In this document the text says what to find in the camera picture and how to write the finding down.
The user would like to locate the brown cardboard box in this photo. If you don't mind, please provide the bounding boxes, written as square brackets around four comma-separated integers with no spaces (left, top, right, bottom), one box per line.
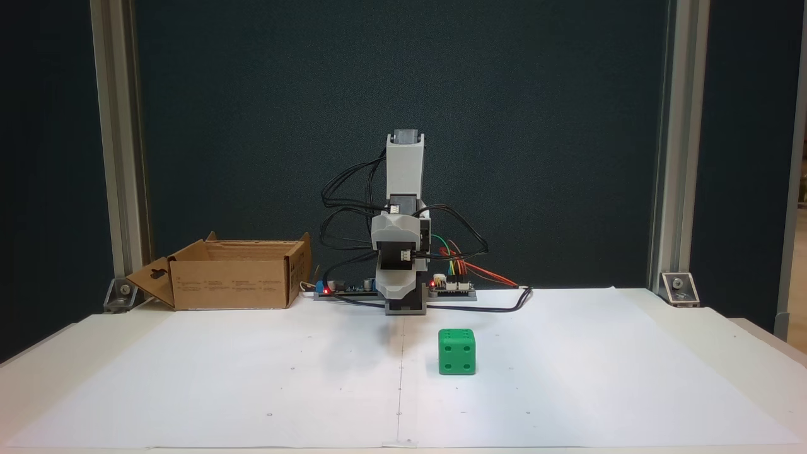
[125,231,313,311]

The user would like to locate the grey board mounting plate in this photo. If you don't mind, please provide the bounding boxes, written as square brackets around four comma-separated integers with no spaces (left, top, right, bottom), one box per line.
[313,290,478,303]

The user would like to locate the red orange wire pair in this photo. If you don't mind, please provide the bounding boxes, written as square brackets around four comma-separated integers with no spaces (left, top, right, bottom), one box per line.
[440,247,520,288]

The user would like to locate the black servo cable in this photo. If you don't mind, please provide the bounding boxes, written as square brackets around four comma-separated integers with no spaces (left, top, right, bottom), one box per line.
[416,204,490,260]
[320,148,389,253]
[320,248,381,292]

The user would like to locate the blue circuit board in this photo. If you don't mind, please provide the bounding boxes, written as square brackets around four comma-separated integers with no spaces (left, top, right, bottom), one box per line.
[315,276,383,297]

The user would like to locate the small driver circuit board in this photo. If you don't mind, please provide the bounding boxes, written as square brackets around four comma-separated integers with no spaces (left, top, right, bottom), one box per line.
[429,274,473,293]

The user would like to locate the aluminium frame post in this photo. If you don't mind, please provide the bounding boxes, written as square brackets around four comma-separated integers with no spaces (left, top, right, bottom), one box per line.
[648,0,711,294]
[90,0,153,298]

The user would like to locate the black power cable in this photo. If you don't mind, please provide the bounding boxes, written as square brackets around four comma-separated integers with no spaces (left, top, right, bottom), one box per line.
[328,286,535,314]

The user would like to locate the green dice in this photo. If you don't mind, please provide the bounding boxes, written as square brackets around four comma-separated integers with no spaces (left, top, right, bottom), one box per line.
[438,328,477,376]

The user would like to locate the coloured jumper wires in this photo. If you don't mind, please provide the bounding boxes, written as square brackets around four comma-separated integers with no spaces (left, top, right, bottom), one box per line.
[431,234,471,279]

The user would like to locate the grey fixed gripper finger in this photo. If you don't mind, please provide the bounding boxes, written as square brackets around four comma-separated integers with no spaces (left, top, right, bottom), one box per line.
[376,255,425,300]

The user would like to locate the metal corner bracket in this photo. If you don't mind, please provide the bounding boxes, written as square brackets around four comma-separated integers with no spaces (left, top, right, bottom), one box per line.
[103,277,137,313]
[659,272,701,308]

